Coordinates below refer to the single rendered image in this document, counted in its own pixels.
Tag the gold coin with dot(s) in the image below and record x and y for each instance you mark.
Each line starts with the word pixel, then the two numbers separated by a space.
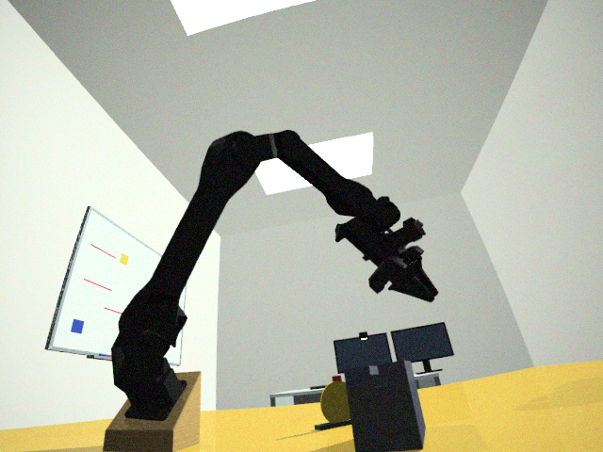
pixel 334 402

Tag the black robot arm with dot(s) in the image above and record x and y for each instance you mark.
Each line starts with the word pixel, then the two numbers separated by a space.
pixel 152 320

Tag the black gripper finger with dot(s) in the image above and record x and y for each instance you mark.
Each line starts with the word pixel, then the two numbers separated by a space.
pixel 421 274
pixel 408 283

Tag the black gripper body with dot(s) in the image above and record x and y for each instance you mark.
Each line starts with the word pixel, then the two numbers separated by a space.
pixel 389 265

